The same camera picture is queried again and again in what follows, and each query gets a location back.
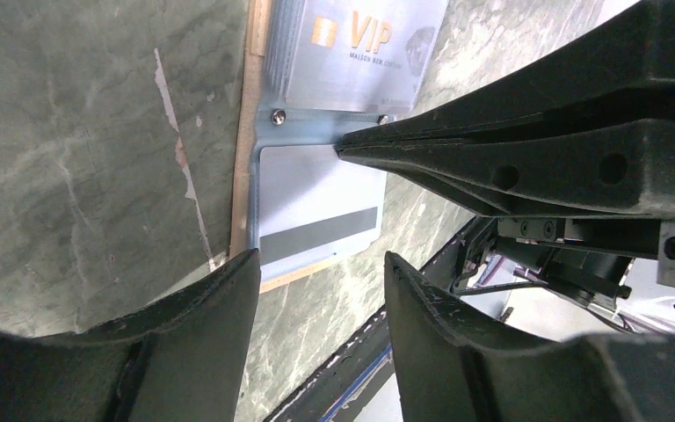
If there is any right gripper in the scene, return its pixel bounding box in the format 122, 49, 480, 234
337, 119, 675, 309

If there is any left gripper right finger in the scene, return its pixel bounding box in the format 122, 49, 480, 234
384, 252, 675, 421

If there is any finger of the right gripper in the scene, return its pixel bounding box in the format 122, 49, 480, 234
338, 1, 675, 149

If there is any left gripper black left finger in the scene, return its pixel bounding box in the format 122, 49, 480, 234
0, 250, 260, 421

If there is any silver VIP credit card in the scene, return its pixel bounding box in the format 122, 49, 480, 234
266, 0, 448, 114

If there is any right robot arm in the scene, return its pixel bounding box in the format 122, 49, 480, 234
336, 1, 675, 332

